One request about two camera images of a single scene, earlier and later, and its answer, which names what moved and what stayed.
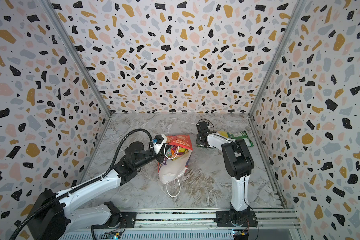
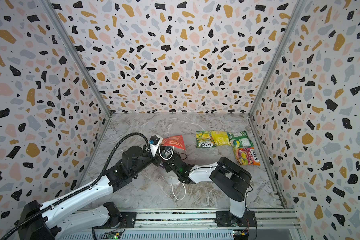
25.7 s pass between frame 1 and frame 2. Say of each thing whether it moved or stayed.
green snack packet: stayed
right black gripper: moved
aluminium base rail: stayed
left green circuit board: stayed
